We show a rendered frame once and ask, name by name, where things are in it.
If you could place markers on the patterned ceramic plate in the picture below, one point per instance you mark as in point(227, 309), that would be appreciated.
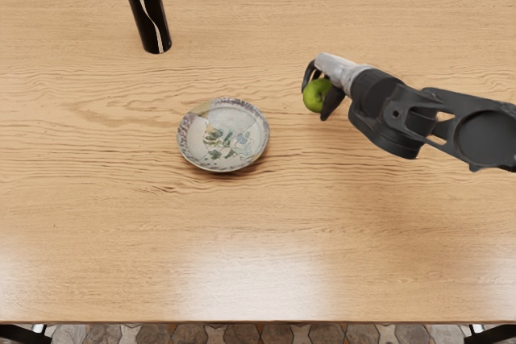
point(223, 134)

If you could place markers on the green apple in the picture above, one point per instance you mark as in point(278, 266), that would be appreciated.
point(315, 94)

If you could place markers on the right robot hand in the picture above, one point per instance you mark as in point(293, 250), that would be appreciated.
point(338, 68)

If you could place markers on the black drink can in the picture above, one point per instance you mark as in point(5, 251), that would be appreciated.
point(146, 11)

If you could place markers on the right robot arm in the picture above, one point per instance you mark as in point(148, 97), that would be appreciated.
point(407, 112)

